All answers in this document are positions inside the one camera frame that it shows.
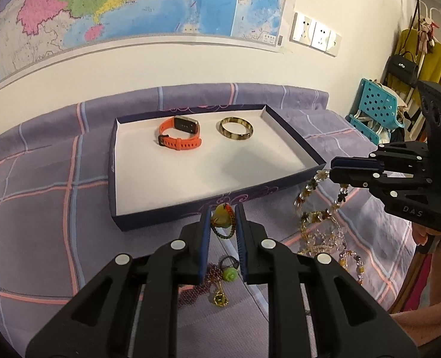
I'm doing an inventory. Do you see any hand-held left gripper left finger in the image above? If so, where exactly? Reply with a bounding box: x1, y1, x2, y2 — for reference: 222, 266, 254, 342
26, 208, 212, 358

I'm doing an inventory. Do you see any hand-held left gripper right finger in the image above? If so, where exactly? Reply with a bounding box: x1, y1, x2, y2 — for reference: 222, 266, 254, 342
235, 204, 418, 358

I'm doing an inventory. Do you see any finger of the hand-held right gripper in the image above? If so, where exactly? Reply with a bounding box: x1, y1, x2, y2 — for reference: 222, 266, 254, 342
331, 142, 430, 174
330, 170, 430, 200

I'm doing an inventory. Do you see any purple beaded bracelet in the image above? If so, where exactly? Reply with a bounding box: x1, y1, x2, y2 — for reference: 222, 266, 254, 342
177, 263, 225, 306

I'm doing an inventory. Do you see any flower bead necklace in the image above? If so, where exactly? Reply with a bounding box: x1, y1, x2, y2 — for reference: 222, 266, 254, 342
293, 169, 360, 217

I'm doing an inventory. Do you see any yellow pendant with beaded cord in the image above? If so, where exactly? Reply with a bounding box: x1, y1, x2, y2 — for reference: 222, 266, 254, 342
210, 202, 239, 239

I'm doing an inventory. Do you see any small gold charm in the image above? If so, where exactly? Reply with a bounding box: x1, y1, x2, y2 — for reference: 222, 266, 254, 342
213, 281, 228, 307

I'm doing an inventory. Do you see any dark blue cardboard box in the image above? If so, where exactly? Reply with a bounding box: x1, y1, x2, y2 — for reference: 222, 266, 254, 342
108, 104, 327, 233

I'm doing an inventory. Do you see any multicoloured bead necklace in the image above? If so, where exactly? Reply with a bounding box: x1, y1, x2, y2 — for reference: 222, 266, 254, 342
317, 227, 366, 288

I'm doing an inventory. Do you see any person's right hand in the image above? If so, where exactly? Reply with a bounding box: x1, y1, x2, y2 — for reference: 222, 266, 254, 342
410, 223, 438, 256

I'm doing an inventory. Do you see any white cloth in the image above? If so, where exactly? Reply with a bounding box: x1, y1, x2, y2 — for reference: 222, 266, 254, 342
355, 114, 387, 142

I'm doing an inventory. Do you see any teal plastic chair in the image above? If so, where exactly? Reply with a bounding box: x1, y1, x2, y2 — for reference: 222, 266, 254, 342
345, 78, 404, 146

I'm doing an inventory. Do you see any yellow hanging garment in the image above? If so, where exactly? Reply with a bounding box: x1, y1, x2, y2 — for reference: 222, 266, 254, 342
386, 28, 441, 95

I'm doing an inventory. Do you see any black handbag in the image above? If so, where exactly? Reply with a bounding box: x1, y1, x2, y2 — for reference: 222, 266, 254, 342
386, 51, 419, 90

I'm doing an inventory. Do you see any orange smart watch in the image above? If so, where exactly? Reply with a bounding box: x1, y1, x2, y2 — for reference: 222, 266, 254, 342
158, 116, 203, 150

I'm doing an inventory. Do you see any amber bangle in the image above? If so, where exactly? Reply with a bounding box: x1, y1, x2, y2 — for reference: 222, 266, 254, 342
216, 117, 253, 140

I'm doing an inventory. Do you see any small plush toy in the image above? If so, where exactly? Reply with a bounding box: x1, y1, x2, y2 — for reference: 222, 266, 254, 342
418, 17, 439, 55

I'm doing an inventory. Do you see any white coat rack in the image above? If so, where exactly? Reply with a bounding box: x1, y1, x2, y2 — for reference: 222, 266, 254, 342
414, 0, 441, 94

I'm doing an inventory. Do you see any purple plaid bedsheet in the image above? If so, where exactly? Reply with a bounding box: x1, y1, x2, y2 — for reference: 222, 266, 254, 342
0, 82, 418, 358

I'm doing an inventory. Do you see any white wall socket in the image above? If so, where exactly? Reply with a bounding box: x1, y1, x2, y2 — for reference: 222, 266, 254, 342
326, 31, 342, 58
311, 20, 333, 49
290, 12, 315, 44

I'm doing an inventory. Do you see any colourful wall map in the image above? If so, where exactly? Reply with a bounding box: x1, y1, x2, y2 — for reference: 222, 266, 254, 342
0, 0, 293, 99

